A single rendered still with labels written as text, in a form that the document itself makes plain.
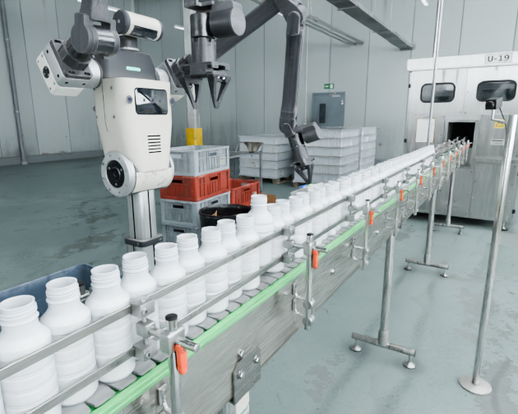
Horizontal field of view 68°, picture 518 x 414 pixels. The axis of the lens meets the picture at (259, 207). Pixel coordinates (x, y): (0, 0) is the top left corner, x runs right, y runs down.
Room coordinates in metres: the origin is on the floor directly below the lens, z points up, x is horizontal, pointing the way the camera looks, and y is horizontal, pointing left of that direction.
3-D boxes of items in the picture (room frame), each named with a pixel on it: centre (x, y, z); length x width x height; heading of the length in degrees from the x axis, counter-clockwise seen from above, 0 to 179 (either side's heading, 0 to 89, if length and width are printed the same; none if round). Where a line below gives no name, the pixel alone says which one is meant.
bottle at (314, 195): (1.11, -0.16, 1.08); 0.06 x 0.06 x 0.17
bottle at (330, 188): (1.21, -0.22, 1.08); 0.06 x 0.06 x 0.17
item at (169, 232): (3.60, 0.59, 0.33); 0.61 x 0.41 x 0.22; 154
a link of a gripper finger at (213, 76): (0.94, 0.11, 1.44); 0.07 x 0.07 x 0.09; 59
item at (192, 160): (3.60, 0.59, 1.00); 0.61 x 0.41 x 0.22; 155
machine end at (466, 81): (5.54, -2.92, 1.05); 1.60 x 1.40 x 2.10; 148
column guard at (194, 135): (11.15, 1.83, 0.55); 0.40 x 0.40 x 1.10; 58
